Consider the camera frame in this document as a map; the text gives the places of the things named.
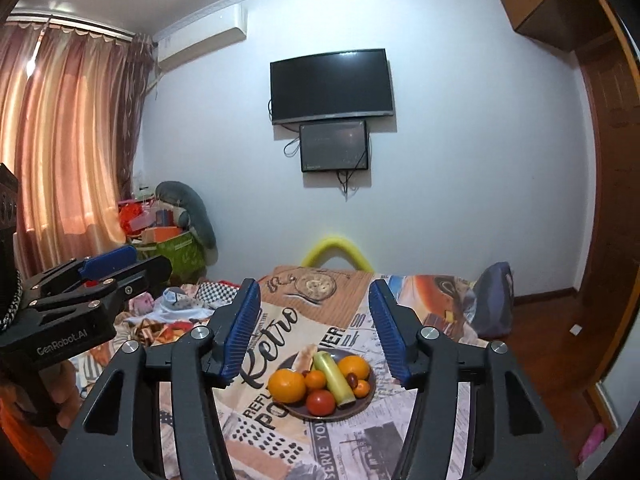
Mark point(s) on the red tomato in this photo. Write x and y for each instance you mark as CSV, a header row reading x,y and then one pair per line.
x,y
320,403

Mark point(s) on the white blue cloth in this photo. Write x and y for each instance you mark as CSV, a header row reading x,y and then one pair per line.
x,y
182,302

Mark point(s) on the pink floor item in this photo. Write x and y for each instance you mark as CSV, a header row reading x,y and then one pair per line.
x,y
592,445

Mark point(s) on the black white checkered cloth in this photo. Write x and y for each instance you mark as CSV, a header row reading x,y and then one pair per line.
x,y
220,292

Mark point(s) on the printed newspaper-style tablecloth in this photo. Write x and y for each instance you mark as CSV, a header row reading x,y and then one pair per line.
x,y
280,320

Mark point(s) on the small white floor object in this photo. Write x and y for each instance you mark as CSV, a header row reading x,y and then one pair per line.
x,y
577,329

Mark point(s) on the brown wooden door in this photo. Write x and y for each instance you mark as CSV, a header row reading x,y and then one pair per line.
x,y
615,210

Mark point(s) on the orange box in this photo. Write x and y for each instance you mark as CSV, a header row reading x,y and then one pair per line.
x,y
162,235

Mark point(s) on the large orange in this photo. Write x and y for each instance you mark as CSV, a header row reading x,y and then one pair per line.
x,y
286,386

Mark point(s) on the dark purple round plate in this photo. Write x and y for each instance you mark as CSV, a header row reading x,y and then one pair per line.
x,y
300,411

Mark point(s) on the red bag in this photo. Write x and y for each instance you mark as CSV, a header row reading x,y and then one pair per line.
x,y
132,217

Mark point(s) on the medium orange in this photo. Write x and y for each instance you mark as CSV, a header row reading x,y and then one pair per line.
x,y
355,366

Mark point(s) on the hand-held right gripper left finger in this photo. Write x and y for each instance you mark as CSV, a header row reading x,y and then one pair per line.
x,y
245,330

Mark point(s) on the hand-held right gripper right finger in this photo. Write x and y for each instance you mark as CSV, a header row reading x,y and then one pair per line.
x,y
390,330

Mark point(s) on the person's left hand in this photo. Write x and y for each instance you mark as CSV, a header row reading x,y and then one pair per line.
x,y
67,392

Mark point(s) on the small tangerine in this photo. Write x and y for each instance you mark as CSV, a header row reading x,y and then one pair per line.
x,y
315,380
361,388

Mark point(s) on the grey plush toy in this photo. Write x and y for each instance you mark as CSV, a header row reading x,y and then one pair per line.
x,y
192,210

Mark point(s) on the grey blue bag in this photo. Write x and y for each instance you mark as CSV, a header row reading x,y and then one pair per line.
x,y
492,300

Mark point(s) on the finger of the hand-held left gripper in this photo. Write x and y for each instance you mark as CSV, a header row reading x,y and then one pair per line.
x,y
110,260
140,275

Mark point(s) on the large black wall television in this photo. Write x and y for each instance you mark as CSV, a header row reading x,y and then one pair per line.
x,y
330,85

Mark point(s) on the green sugarcane piece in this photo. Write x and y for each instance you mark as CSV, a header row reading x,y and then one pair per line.
x,y
334,375

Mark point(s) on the dark red date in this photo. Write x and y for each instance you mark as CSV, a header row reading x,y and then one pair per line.
x,y
352,379

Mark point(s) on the brown wooden wall cabinet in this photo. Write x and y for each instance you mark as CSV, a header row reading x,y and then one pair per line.
x,y
550,0

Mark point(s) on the pink orange curtain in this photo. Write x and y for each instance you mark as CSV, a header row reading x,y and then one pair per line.
x,y
75,135

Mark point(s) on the white air conditioner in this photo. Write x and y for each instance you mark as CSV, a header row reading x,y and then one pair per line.
x,y
200,40

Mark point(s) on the plastic-wrapped pomelo wedge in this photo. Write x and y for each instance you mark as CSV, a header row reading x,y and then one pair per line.
x,y
301,360

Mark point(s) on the orange floral blanket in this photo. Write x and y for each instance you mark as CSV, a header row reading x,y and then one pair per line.
x,y
155,332

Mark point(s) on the small black wall monitor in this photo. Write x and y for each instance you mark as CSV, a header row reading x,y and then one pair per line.
x,y
334,145

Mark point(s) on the green shopping bag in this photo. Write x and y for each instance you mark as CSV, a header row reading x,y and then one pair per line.
x,y
180,257

